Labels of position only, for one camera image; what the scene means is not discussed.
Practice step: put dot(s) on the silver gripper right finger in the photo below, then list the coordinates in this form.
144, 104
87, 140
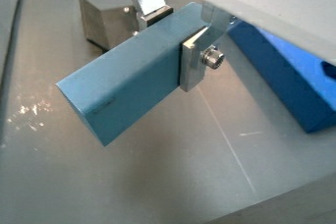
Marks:
200, 53

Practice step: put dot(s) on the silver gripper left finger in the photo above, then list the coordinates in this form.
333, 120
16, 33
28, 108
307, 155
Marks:
148, 0

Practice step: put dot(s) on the light blue rectangular block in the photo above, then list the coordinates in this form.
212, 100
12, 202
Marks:
115, 89

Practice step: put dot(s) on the dark metal cradle fixture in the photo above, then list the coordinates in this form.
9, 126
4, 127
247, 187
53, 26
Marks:
108, 27

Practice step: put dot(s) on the blue shape sorter board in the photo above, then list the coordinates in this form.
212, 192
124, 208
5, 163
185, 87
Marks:
293, 73

